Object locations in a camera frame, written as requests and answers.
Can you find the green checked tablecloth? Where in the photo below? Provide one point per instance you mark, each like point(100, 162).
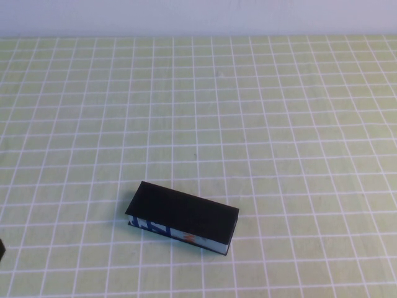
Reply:
point(93, 93)

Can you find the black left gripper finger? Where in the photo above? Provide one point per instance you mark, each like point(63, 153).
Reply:
point(2, 250)

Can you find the black glasses case box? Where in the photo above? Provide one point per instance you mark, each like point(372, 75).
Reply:
point(183, 208)

